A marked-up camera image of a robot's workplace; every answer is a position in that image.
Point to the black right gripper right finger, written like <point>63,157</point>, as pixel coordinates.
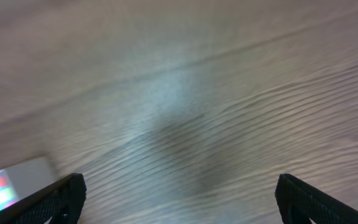
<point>301,203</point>

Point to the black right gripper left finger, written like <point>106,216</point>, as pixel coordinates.
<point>59,202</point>

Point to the white box pink interior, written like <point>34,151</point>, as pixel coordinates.
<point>29,176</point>

